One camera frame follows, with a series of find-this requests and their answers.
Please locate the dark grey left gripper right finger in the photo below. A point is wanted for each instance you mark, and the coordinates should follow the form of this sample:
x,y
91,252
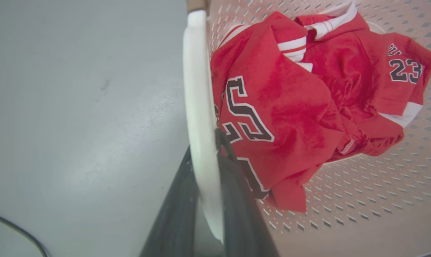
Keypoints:
x,y
242,217

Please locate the red jersey number 23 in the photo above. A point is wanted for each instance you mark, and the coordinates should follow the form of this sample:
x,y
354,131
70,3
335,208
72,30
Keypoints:
x,y
294,107

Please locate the white perforated laundry basket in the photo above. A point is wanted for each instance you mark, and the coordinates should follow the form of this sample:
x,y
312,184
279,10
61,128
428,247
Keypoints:
x,y
361,200

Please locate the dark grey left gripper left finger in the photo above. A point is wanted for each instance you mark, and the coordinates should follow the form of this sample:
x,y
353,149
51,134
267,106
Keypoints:
x,y
174,217

